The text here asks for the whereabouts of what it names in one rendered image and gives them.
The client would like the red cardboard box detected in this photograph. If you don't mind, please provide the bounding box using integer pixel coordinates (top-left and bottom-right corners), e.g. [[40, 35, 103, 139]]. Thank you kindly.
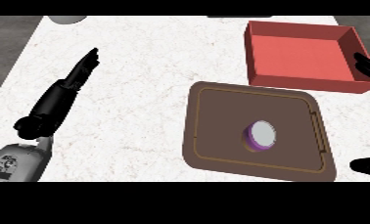
[[242, 20, 370, 95]]

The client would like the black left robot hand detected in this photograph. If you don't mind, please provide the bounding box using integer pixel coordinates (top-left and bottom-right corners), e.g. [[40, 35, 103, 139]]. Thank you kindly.
[[13, 47, 100, 140]]

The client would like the grey round object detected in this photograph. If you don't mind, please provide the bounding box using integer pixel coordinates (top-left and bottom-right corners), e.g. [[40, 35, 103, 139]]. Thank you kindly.
[[47, 16, 89, 25]]

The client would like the brown tray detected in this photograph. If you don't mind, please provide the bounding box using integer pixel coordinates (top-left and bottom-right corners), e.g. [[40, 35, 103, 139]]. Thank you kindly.
[[182, 80, 339, 182]]

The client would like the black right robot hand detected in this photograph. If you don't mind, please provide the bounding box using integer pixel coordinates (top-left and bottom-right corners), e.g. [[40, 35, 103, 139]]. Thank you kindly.
[[348, 51, 370, 175]]

